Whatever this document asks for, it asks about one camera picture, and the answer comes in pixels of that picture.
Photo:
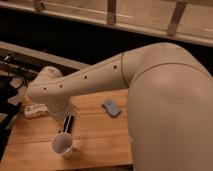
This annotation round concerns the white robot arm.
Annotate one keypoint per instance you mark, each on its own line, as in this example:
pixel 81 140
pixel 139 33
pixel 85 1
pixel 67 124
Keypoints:
pixel 169 103

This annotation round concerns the blue sponge block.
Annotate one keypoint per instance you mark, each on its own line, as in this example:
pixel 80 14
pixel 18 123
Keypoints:
pixel 111 108

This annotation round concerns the white labelled box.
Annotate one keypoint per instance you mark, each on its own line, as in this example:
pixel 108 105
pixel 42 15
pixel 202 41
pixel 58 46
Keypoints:
pixel 36 110

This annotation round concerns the black equipment with cables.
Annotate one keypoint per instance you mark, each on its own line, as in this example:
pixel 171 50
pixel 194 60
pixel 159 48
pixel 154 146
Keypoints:
pixel 7 91

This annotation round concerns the wooden rail with brackets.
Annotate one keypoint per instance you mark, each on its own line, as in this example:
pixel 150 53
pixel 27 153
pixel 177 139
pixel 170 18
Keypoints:
pixel 184 20

